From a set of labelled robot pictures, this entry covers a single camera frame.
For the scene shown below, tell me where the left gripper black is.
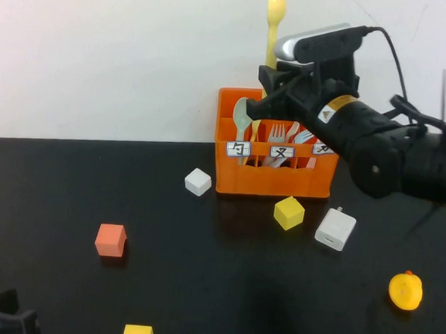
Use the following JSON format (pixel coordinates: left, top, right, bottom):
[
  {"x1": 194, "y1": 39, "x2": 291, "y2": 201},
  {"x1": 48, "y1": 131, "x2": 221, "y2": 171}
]
[{"x1": 0, "y1": 288, "x2": 44, "y2": 334}]

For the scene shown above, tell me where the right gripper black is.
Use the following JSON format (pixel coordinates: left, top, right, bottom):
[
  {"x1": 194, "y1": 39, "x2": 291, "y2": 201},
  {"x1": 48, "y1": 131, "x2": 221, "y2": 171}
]
[{"x1": 244, "y1": 50, "x2": 361, "y2": 127}]

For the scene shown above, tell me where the yellow plastic fork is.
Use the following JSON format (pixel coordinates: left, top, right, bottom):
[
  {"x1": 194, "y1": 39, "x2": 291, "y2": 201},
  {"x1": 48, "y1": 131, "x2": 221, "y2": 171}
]
[{"x1": 261, "y1": 0, "x2": 288, "y2": 100}]

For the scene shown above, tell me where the orange plastic cutlery holder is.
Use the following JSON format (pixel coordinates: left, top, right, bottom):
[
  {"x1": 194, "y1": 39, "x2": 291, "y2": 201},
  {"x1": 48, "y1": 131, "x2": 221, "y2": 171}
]
[{"x1": 211, "y1": 86, "x2": 344, "y2": 201}]

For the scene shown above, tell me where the pale green plastic spoon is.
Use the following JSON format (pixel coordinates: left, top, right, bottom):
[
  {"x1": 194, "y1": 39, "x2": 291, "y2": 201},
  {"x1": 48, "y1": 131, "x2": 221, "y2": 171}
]
[{"x1": 229, "y1": 96, "x2": 255, "y2": 166}]

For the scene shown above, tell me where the pale pink plastic fork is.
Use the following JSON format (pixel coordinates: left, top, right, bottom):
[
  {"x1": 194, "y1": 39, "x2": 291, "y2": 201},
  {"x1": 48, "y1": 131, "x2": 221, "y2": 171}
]
[{"x1": 267, "y1": 123, "x2": 288, "y2": 146}]

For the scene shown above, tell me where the yellow plastic spoon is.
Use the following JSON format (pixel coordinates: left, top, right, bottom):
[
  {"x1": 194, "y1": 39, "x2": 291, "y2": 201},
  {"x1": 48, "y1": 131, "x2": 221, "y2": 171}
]
[{"x1": 248, "y1": 117, "x2": 264, "y2": 143}]

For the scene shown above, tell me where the white plastic fork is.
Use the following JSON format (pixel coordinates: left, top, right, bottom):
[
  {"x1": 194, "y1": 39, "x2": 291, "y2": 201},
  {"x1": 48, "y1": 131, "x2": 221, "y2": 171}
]
[{"x1": 283, "y1": 120, "x2": 300, "y2": 144}]

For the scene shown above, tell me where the light blue plastic fork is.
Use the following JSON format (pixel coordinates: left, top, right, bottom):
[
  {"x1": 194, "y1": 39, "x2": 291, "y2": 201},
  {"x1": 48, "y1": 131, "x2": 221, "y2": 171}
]
[{"x1": 294, "y1": 128, "x2": 318, "y2": 146}]

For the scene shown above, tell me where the white label fork character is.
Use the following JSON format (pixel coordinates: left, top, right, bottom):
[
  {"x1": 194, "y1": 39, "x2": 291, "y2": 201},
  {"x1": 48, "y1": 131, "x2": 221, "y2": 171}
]
[{"x1": 269, "y1": 145, "x2": 296, "y2": 160}]

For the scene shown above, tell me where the white label spoon character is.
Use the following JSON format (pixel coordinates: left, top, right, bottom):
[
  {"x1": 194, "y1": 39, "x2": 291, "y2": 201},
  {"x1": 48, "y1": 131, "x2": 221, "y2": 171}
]
[{"x1": 226, "y1": 140, "x2": 252, "y2": 158}]

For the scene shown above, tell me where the white label knife character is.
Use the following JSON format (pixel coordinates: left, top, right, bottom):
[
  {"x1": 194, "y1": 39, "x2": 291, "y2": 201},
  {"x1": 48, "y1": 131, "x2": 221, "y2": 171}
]
[{"x1": 312, "y1": 143, "x2": 337, "y2": 156}]

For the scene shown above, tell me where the white foam cube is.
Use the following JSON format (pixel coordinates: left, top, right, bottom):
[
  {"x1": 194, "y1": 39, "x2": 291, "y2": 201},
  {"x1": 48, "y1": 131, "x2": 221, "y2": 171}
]
[{"x1": 183, "y1": 167, "x2": 213, "y2": 198}]

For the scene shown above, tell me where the salmon orange foam cube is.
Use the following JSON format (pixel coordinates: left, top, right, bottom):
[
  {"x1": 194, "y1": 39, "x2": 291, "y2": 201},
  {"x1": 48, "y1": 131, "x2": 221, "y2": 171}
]
[{"x1": 93, "y1": 223, "x2": 128, "y2": 259}]

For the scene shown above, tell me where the yellow rubber duck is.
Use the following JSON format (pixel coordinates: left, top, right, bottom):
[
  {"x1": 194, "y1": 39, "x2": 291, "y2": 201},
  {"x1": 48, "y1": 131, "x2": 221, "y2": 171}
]
[{"x1": 386, "y1": 268, "x2": 425, "y2": 312}]

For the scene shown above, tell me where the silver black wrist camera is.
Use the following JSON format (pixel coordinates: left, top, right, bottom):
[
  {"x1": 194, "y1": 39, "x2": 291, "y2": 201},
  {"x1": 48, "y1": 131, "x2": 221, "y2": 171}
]
[{"x1": 273, "y1": 19, "x2": 368, "y2": 67}]

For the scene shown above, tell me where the black camera cable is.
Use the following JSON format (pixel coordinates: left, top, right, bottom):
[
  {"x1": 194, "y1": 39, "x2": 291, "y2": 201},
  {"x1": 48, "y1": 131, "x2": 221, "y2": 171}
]
[{"x1": 359, "y1": 25, "x2": 446, "y2": 131}]

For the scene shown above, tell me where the white usb wall charger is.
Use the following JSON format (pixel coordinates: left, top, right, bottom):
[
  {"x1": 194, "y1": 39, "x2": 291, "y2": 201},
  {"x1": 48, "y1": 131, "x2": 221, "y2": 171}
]
[{"x1": 313, "y1": 204, "x2": 358, "y2": 253}]

